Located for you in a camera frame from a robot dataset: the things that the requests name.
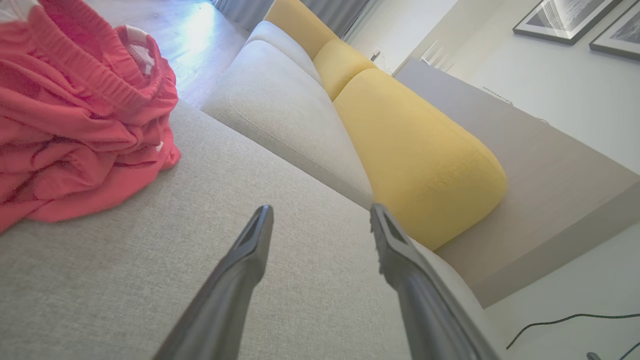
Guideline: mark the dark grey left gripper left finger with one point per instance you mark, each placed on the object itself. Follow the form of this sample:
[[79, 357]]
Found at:
[[227, 300]]

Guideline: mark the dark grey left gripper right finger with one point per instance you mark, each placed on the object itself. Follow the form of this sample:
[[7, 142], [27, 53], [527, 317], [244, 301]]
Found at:
[[430, 310]]

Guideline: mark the red shorts with white stripe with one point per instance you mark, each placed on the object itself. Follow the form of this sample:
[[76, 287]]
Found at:
[[75, 125]]

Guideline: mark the large grey fabric sofa cushion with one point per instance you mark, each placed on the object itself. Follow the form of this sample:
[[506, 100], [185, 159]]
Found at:
[[125, 280]]

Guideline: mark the large yellow sofa back cushion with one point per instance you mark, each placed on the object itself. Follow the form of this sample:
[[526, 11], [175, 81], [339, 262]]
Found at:
[[420, 160]]

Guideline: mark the grey-brown wooden side board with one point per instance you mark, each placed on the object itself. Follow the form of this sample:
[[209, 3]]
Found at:
[[550, 200]]

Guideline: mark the grey fabric sofa seat cushion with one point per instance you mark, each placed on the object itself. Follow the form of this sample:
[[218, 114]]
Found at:
[[282, 45], [280, 110]]

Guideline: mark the small yellow sofa back cushion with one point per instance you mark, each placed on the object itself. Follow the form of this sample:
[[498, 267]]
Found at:
[[340, 67]]

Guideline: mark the grey curtain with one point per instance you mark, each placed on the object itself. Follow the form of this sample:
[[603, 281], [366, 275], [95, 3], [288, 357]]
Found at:
[[245, 12]]

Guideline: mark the white wall socket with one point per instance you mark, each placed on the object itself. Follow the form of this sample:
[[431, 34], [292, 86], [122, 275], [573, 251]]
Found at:
[[376, 54]]

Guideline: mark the black framed wall picture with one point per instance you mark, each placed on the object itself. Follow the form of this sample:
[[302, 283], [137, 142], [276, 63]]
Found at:
[[565, 17], [622, 37]]

